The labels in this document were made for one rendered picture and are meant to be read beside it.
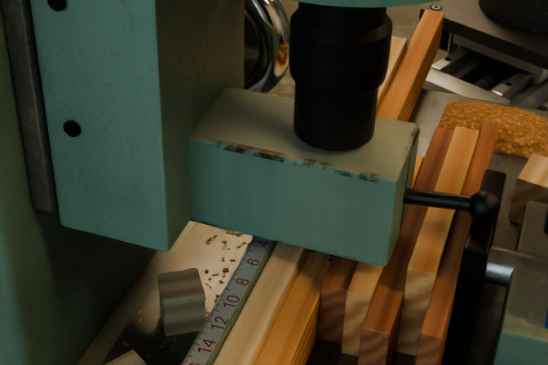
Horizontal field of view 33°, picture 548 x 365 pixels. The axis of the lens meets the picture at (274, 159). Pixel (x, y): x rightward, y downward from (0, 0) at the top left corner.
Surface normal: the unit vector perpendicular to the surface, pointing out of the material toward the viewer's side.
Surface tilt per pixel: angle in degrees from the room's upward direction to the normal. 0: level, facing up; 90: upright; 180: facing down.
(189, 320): 90
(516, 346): 90
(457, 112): 21
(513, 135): 28
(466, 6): 0
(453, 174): 0
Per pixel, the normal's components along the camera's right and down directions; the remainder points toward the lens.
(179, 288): 0.03, -0.82
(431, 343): -0.32, 0.54
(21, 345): 0.44, 0.52
